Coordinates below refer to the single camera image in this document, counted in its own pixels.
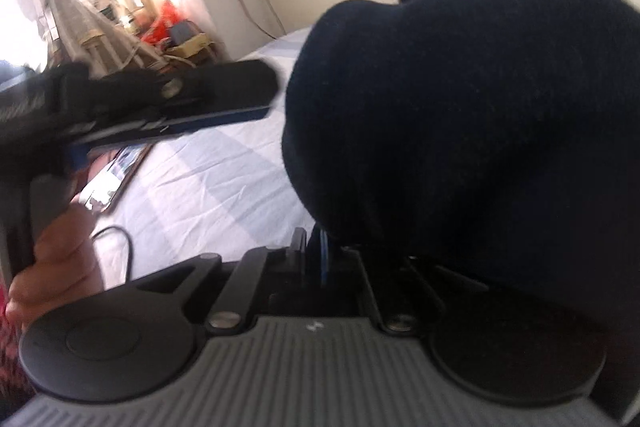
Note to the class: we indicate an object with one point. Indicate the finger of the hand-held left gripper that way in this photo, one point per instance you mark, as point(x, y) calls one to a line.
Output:
point(215, 119)
point(225, 79)

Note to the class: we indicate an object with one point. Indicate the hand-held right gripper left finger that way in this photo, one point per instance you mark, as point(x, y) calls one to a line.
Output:
point(299, 257)

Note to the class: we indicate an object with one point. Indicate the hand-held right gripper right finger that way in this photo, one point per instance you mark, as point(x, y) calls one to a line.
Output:
point(325, 257)

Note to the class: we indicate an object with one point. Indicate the dark knit garment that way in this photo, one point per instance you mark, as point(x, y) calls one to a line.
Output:
point(450, 117)

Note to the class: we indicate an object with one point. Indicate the person's left hand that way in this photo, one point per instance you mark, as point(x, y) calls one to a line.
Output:
point(60, 267)

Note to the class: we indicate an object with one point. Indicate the yellowish box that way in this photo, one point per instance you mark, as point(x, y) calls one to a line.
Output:
point(192, 46)

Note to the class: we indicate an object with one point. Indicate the striped bed sheet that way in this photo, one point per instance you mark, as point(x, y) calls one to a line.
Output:
point(210, 187)

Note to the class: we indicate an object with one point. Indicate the red bag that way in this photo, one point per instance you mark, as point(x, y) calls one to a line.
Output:
point(160, 22)

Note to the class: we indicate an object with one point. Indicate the smartphone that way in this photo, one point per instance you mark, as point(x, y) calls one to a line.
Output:
point(112, 179)

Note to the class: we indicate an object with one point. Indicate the red patterned cloth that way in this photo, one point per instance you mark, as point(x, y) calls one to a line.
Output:
point(7, 347)

